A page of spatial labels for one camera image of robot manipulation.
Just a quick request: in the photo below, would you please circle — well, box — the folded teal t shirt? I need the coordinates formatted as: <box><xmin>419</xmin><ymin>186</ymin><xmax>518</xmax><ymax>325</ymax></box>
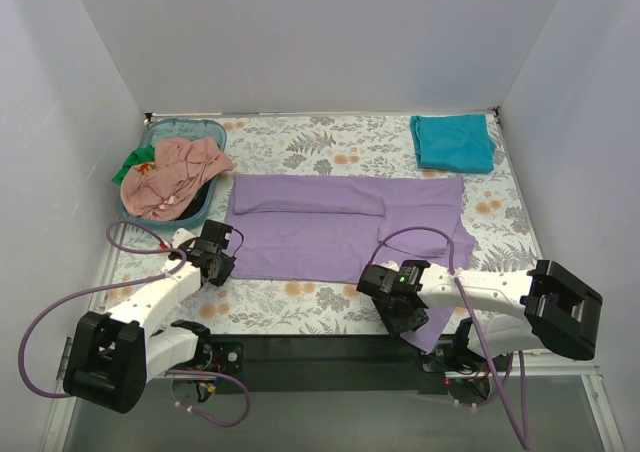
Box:
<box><xmin>409</xmin><ymin>114</ymin><xmax>496</xmax><ymax>174</ymax></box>

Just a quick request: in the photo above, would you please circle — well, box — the purple t shirt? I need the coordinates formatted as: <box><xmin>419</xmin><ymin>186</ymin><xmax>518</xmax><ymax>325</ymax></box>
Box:
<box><xmin>224</xmin><ymin>173</ymin><xmax>477</xmax><ymax>354</ymax></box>

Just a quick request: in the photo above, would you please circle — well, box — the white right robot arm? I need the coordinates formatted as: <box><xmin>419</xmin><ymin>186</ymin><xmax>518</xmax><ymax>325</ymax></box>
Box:
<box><xmin>356</xmin><ymin>260</ymin><xmax>603</xmax><ymax>370</ymax></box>

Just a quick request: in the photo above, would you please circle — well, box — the pink t shirt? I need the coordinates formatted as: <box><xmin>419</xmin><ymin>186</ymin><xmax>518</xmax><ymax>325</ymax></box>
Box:
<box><xmin>120</xmin><ymin>136</ymin><xmax>234</xmax><ymax>222</ymax></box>

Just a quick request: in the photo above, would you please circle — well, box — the floral table mat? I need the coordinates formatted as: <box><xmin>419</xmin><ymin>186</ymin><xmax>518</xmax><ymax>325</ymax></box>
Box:
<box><xmin>101</xmin><ymin>114</ymin><xmax>560</xmax><ymax>337</ymax></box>

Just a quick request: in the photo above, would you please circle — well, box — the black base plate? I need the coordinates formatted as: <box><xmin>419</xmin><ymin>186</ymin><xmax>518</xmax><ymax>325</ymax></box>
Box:
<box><xmin>194</xmin><ymin>335</ymin><xmax>489</xmax><ymax>395</ymax></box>

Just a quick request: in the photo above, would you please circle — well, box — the aluminium frame rail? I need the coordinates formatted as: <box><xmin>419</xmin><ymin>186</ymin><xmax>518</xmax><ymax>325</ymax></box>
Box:
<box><xmin>40</xmin><ymin>334</ymin><xmax>626</xmax><ymax>452</ymax></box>

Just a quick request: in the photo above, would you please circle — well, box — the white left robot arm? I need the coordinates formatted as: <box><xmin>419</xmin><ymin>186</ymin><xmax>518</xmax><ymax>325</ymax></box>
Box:
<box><xmin>63</xmin><ymin>220</ymin><xmax>244</xmax><ymax>413</ymax></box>

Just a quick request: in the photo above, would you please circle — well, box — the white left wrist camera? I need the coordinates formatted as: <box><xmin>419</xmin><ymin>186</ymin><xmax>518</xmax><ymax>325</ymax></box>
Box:
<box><xmin>159</xmin><ymin>228</ymin><xmax>198</xmax><ymax>252</ymax></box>

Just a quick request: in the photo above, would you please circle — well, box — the blue plastic basket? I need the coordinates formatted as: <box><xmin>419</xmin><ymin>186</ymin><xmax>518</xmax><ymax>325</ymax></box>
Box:
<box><xmin>117</xmin><ymin>118</ymin><xmax>227</xmax><ymax>231</ymax></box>

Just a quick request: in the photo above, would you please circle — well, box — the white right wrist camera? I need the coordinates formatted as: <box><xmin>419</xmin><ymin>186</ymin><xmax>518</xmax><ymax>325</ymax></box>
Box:
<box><xmin>367</xmin><ymin>261</ymin><xmax>400</xmax><ymax>272</ymax></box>

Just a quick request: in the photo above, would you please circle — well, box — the green t shirt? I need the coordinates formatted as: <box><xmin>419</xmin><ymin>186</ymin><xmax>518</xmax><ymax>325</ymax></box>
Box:
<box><xmin>111</xmin><ymin>145</ymin><xmax>155</xmax><ymax>185</ymax></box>

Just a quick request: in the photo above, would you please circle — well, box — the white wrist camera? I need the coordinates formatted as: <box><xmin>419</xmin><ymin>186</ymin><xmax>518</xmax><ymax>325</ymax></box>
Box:
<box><xmin>367</xmin><ymin>261</ymin><xmax>400</xmax><ymax>272</ymax></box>
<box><xmin>159</xmin><ymin>228</ymin><xmax>198</xmax><ymax>252</ymax></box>

